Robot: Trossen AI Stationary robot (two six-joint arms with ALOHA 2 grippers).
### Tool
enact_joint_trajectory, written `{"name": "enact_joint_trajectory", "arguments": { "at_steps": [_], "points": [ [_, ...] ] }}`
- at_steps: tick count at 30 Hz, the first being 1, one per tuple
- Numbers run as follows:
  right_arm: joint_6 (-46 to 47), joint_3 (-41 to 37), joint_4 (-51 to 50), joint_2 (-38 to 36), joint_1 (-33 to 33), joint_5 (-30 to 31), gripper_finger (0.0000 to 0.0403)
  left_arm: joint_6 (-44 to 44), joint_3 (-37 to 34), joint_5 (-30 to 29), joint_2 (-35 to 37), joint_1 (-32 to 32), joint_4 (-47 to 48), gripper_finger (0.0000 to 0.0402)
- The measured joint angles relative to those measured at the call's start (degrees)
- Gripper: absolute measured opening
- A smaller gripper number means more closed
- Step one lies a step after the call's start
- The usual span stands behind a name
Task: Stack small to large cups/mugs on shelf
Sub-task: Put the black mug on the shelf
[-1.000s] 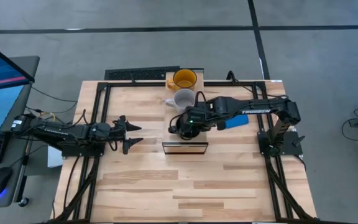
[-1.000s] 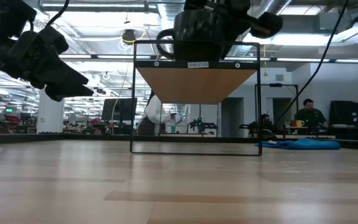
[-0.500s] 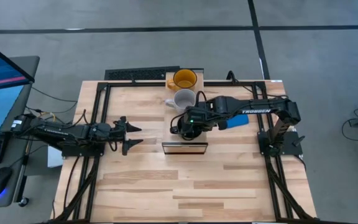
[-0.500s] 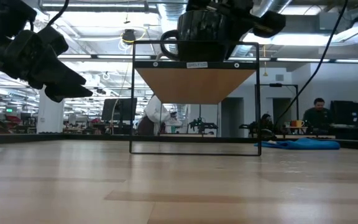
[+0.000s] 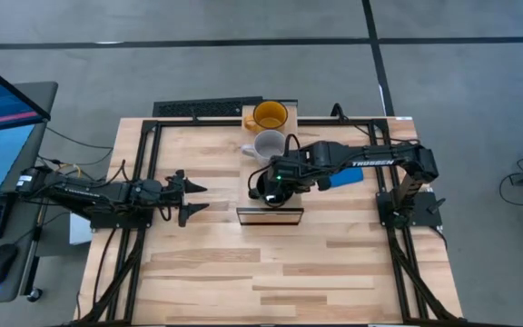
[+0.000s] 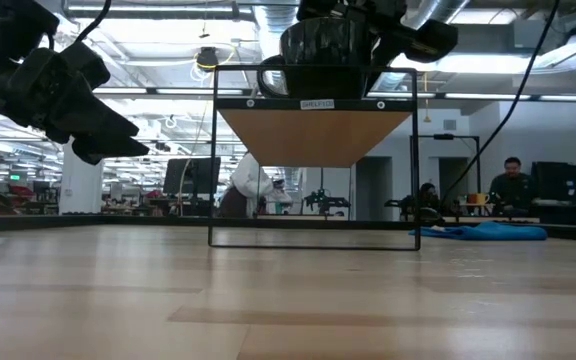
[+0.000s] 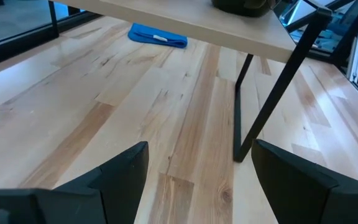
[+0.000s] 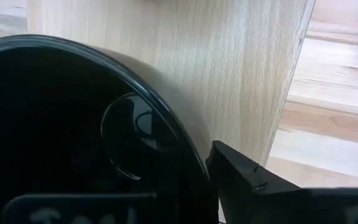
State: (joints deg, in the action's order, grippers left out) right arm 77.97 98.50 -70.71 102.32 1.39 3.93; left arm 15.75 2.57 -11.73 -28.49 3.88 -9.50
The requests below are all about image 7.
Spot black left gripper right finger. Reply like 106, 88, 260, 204
250, 138, 358, 224

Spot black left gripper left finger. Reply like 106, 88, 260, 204
53, 141, 150, 224

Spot wooden shelf with black legs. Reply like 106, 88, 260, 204
47, 0, 334, 163

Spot blue folded cloth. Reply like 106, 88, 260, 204
127, 22, 189, 49

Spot dark green mug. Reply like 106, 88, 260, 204
211, 0, 277, 18

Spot aluminium frame profile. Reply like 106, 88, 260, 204
346, 29, 358, 84

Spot black table edge rail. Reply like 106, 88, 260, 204
0, 11, 103, 71

